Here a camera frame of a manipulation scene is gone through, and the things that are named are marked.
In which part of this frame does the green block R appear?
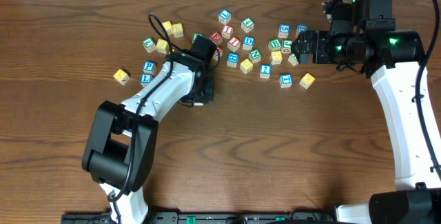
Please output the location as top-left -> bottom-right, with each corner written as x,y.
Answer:
288,53 -> 299,66

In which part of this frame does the blue block l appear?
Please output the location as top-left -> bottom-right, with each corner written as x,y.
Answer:
218,9 -> 232,25
140,74 -> 153,87

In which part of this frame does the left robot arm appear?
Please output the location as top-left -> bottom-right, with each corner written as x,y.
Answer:
82,36 -> 218,223

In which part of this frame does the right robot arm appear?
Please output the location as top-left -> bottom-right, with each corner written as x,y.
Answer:
291,0 -> 440,223

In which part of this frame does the blue block right D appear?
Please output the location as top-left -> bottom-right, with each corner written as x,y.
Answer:
295,24 -> 309,37

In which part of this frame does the blue block d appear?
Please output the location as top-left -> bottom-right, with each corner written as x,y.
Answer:
243,36 -> 255,50
295,24 -> 309,37

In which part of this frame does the blue block 5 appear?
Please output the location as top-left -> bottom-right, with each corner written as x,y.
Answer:
278,23 -> 291,39

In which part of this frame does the yellow block right cluster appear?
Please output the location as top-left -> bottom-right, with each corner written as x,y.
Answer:
270,50 -> 283,65

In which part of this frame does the green block B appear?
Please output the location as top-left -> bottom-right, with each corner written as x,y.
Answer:
268,38 -> 282,52

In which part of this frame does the red block U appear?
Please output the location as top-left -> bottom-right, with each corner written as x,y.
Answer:
213,46 -> 223,61

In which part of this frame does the blue block T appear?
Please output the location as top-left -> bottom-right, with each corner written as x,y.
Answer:
279,74 -> 293,88

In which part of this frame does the blue block 2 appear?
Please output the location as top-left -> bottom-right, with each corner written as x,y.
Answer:
260,64 -> 271,79

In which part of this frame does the red block E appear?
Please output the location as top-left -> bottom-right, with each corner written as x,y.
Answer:
209,32 -> 223,45

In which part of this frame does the green block Z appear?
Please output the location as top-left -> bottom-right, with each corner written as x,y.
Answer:
192,32 -> 205,43

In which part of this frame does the green block N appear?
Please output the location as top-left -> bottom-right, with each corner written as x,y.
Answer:
249,48 -> 262,63

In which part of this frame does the blue block P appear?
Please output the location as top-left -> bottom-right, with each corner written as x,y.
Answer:
143,61 -> 157,75

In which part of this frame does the yellow block beside green L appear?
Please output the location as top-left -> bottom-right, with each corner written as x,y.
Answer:
156,39 -> 170,54

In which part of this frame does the red block I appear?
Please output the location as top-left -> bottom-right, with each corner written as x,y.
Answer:
221,24 -> 234,39

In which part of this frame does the green block 4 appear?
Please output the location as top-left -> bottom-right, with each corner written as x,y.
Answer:
241,17 -> 255,33

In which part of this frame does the yellow block S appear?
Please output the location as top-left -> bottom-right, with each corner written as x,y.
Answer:
172,23 -> 184,38

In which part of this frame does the blue block top L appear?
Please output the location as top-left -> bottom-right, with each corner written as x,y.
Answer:
218,9 -> 232,25

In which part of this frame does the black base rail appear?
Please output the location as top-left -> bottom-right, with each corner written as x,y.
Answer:
60,210 -> 336,224

